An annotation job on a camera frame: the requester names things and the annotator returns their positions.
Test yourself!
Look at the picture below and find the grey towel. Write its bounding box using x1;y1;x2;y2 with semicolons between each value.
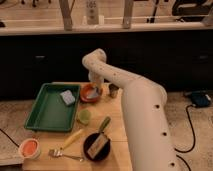
87;88;100;99

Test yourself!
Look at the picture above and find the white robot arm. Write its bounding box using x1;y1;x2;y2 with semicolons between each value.
82;49;180;171

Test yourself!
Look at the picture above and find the red bowl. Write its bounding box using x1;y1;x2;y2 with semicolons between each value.
80;83;103;103

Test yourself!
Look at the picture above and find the orange bowl white rim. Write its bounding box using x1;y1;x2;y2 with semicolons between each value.
18;138;41;159

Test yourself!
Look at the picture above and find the blue grey sponge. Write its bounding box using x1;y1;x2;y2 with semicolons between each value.
60;90;75;106

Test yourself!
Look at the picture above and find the green plastic tray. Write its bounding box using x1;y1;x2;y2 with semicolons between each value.
24;83;80;132

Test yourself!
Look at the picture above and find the wooden block in pan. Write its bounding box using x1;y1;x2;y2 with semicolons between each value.
87;134;108;159

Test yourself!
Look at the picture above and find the wooden table board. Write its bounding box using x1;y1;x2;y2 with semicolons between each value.
22;83;132;171

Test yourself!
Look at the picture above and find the dark blue power adapter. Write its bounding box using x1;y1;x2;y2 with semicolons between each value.
190;92;211;108

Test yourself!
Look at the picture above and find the black pan green handle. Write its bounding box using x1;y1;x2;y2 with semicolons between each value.
83;116;111;162

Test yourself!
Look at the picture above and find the black cable left floor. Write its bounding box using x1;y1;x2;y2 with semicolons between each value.
0;128;20;148

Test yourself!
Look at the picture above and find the black power cable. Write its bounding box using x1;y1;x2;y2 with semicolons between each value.
175;103;197;171

